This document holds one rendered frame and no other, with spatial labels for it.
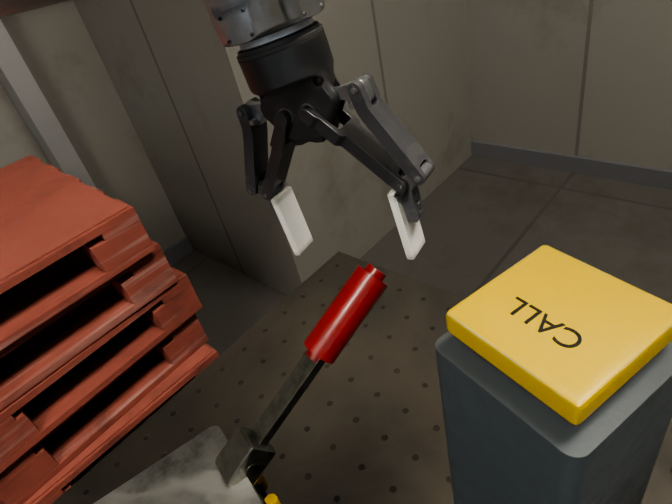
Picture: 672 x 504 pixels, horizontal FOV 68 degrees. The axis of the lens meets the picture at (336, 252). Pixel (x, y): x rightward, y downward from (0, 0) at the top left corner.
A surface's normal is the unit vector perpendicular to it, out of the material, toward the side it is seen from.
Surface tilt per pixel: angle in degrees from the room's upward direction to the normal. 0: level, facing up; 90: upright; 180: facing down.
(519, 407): 0
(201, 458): 0
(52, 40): 90
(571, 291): 0
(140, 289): 90
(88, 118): 90
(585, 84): 90
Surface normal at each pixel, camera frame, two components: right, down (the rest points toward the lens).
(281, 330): -0.20, -0.78
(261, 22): 0.00, 0.51
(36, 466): 0.76, 0.25
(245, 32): -0.48, 0.58
